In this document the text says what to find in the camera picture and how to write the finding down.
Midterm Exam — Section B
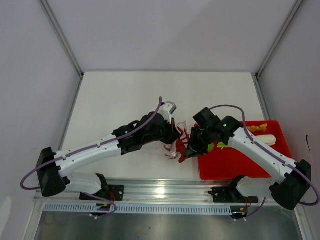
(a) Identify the left aluminium corner post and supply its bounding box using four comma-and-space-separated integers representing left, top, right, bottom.
37, 0, 85, 78

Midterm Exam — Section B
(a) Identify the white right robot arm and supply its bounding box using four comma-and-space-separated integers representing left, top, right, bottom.
184, 107, 320, 210

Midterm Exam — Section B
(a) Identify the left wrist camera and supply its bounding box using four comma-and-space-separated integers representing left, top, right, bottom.
158, 101, 177, 124

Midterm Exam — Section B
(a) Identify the aluminium rail frame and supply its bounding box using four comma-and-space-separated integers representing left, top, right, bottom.
33, 173, 233, 205

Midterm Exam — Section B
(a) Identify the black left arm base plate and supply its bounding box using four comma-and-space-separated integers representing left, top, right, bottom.
94, 185, 125, 202

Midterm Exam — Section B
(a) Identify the green bumpy custard apple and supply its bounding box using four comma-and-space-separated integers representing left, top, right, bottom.
207, 143, 215, 153

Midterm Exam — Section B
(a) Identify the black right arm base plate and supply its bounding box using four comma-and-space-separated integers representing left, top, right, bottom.
207, 186, 259, 204

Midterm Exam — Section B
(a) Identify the white slotted cable duct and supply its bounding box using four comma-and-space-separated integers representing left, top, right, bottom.
43, 202, 233, 216

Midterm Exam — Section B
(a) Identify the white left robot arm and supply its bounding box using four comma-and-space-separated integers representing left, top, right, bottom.
37, 112, 200, 200

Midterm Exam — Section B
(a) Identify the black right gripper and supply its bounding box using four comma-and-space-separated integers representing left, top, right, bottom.
183, 127, 214, 159

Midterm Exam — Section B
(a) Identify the aluminium corner post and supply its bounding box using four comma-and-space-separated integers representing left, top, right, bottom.
37, 0, 85, 78
254, 0, 307, 78

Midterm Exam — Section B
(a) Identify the right aluminium corner post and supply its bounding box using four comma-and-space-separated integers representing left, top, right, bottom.
254, 0, 307, 78

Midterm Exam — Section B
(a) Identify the red plastic tray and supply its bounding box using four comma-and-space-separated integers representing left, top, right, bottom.
198, 120, 292, 181

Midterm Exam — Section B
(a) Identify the orange toy food piece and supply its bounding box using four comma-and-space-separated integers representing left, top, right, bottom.
247, 123, 268, 133

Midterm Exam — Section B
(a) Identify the green celery stalk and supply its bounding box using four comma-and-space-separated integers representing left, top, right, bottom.
217, 134, 277, 149

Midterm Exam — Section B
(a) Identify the clear zip top bag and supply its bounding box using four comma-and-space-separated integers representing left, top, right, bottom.
149, 120, 189, 161

